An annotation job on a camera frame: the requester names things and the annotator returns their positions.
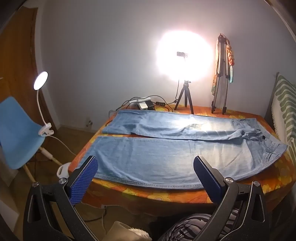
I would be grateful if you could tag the person's dark patterned clothing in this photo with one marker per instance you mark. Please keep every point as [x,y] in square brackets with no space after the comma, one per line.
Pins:
[185,227]

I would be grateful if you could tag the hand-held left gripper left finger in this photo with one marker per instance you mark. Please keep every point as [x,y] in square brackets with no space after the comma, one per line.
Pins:
[83,183]

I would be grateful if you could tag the orange floral tablecloth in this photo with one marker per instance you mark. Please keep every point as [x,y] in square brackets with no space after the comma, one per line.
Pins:
[161,195]

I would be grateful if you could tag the black power adapter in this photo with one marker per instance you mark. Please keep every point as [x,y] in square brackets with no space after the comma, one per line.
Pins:
[146,106]

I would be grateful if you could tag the light blue denim pants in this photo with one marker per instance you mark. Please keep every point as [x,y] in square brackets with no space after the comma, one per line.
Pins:
[161,157]

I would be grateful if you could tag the tall folded grey tripod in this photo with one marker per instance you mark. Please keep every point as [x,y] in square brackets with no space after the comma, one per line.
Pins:
[222,69]

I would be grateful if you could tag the small black tripod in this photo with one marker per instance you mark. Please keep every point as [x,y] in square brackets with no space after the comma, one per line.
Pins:
[185,87]

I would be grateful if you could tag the green white striped cushion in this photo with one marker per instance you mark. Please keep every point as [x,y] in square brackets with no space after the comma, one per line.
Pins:
[286,104]

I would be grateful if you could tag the beige fuzzy slipper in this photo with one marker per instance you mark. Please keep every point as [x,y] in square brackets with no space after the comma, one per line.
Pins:
[124,231]

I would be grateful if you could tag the metal door stopper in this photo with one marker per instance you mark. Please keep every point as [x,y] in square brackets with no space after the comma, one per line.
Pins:
[89,122]

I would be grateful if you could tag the white clip lamp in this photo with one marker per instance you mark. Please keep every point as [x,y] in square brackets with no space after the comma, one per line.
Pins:
[41,80]

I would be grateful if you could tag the wooden door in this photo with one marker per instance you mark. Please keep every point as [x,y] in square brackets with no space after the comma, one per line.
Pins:
[18,58]

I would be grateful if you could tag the blue chair with wooden legs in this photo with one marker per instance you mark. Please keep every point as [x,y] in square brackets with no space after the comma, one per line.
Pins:
[16,134]

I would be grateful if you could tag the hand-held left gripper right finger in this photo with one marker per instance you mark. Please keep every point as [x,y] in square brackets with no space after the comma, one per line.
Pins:
[208,180]

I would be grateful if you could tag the colourful hanging cloth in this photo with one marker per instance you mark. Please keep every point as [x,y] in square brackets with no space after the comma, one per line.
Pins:
[230,58]

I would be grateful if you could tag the white power strip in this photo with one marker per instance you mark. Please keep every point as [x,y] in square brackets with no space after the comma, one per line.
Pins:
[138,100]

